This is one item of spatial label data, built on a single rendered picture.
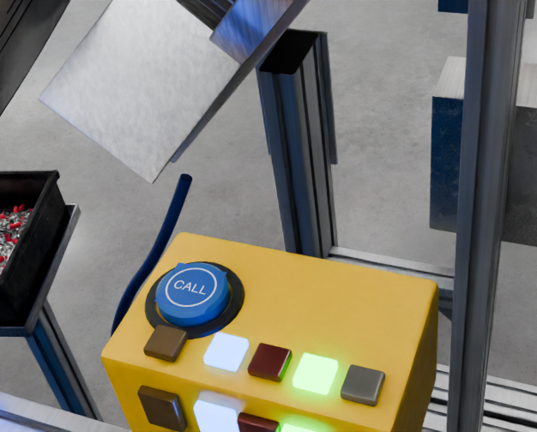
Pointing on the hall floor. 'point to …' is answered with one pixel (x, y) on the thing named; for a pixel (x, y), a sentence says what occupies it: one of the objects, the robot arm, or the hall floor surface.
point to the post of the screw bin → (61, 366)
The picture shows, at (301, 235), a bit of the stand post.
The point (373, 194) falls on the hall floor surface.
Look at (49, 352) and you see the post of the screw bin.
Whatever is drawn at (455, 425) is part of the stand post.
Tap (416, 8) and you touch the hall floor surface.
